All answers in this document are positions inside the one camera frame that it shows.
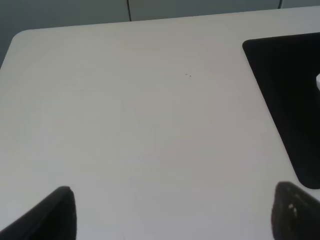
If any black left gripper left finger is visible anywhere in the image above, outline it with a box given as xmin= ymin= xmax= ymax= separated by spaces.
xmin=0 ymin=186 xmax=77 ymax=240

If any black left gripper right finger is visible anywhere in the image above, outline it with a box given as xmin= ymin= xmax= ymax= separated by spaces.
xmin=271 ymin=181 xmax=320 ymax=240

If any white wireless computer mouse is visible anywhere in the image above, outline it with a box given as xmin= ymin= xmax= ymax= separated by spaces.
xmin=316 ymin=73 xmax=320 ymax=91

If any black rectangular mouse pad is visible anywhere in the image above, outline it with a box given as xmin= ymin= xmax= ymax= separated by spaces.
xmin=242 ymin=32 xmax=320 ymax=190

